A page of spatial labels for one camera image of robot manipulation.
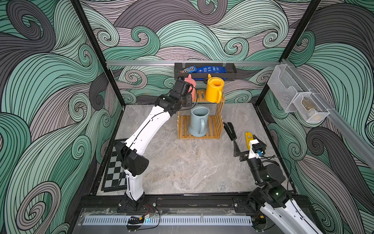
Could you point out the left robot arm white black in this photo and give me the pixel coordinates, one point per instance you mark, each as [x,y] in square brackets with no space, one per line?
[133,149]

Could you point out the black white chessboard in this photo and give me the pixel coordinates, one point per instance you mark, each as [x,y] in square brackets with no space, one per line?
[113,179]

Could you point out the wooden slatted shelf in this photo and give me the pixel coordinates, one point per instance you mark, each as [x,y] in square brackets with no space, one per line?
[215,122]

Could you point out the m&m candy packet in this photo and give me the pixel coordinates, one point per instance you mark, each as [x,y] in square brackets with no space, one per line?
[191,69]

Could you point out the yellow watering can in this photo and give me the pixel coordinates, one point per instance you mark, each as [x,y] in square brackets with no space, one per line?
[214,90]

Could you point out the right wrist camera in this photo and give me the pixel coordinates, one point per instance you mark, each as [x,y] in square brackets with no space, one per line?
[257,149]

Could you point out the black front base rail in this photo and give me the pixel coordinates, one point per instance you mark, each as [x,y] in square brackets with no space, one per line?
[244,202]

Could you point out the yellow triangular plastic piece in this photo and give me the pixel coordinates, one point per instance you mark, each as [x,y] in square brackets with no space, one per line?
[248,138]

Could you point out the black stapler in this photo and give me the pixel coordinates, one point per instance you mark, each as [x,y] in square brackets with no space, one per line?
[230,130]

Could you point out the clear plastic wall bin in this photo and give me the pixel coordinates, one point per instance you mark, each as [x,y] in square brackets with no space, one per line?
[294,96]

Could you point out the pink watering can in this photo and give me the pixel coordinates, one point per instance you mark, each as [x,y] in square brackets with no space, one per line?
[192,83]

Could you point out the blue snack bag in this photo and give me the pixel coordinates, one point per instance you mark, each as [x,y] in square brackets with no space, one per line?
[202,72]

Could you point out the white perforated cable duct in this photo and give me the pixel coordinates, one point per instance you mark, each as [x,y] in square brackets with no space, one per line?
[169,220]

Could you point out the aluminium wall rail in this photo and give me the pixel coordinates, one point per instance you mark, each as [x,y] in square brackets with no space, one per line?
[357,142]
[239,63]

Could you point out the aluminium wall rail right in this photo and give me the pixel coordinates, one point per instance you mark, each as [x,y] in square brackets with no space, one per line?
[357,142]

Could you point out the light blue watering can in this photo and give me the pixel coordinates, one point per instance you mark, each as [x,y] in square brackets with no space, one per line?
[198,126]

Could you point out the aluminium wall rail back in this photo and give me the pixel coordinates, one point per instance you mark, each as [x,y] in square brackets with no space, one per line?
[239,63]

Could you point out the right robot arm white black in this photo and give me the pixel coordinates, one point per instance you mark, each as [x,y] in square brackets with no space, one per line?
[270,197]

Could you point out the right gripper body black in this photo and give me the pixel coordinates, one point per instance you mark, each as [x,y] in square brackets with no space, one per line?
[245,155]

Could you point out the dark metal wall basket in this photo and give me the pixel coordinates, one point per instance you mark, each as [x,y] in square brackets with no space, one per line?
[230,75]

